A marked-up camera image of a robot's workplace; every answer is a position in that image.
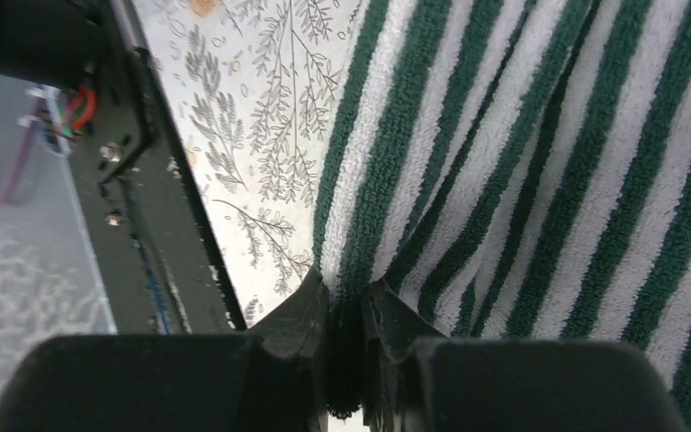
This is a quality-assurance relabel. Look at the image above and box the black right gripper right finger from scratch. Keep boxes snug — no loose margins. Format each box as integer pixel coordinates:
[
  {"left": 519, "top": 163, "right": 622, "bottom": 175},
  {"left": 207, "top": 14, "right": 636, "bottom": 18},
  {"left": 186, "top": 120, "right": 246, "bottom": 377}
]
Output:
[{"left": 362, "top": 281, "right": 447, "bottom": 431}]

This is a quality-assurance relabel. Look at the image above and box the green white striped towel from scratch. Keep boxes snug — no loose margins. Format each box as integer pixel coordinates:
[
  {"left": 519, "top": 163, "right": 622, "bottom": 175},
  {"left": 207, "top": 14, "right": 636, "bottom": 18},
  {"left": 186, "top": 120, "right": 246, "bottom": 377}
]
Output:
[{"left": 313, "top": 1, "right": 691, "bottom": 430}]

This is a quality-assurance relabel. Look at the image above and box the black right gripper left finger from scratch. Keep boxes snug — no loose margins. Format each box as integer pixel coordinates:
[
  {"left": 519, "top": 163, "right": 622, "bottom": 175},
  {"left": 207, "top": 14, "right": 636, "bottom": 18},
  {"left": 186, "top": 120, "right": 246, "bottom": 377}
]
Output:
[{"left": 244, "top": 269, "right": 329, "bottom": 431}]

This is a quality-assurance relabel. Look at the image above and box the floral patterned table mat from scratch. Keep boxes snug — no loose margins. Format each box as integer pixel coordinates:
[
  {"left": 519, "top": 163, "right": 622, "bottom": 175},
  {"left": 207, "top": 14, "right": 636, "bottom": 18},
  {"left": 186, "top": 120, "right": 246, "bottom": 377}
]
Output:
[{"left": 135, "top": 1, "right": 361, "bottom": 325}]

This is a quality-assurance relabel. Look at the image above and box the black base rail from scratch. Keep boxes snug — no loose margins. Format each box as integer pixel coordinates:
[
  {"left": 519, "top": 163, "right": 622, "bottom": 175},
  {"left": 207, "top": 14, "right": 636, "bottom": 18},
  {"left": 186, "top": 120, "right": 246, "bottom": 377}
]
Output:
[{"left": 69, "top": 1, "right": 246, "bottom": 334}]

